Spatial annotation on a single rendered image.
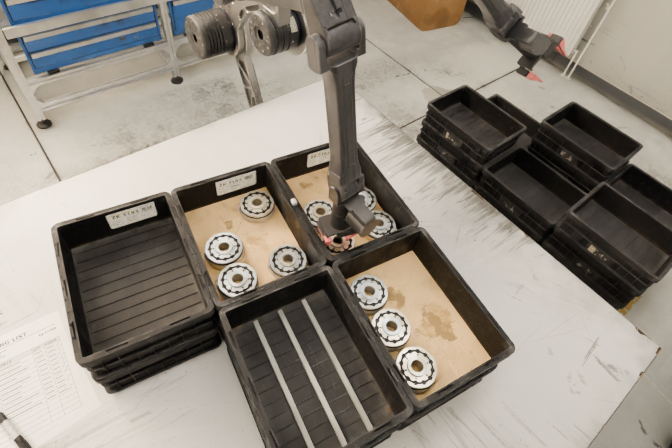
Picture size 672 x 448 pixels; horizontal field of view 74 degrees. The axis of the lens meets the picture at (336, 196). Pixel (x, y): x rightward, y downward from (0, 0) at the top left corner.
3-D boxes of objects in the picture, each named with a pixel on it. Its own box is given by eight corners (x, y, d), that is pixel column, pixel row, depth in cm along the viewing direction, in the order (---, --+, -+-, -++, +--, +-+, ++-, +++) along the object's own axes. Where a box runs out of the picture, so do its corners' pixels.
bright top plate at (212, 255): (200, 240, 125) (200, 239, 124) (235, 228, 128) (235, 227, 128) (212, 269, 119) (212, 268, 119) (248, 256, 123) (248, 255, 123)
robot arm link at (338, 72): (348, 11, 83) (301, 31, 79) (368, 21, 80) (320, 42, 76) (355, 177, 114) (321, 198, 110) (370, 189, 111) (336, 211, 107)
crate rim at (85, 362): (52, 230, 116) (49, 225, 114) (170, 195, 127) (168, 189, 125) (80, 371, 95) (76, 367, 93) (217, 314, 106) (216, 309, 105)
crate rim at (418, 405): (328, 267, 118) (329, 263, 116) (420, 229, 129) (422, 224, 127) (414, 414, 97) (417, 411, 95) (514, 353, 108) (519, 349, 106)
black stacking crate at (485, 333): (326, 285, 125) (330, 264, 116) (412, 248, 136) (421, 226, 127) (404, 424, 104) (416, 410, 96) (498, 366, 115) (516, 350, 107)
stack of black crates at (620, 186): (564, 229, 235) (600, 187, 209) (593, 204, 249) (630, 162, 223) (634, 284, 218) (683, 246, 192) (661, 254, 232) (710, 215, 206)
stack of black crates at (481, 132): (405, 166, 253) (426, 102, 218) (441, 146, 267) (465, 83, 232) (458, 212, 235) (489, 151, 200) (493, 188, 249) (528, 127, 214)
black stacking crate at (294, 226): (176, 215, 135) (169, 191, 126) (268, 186, 146) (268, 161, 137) (221, 329, 114) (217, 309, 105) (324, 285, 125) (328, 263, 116)
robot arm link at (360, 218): (356, 167, 110) (329, 184, 106) (388, 198, 105) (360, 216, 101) (353, 196, 119) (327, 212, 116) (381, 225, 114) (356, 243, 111)
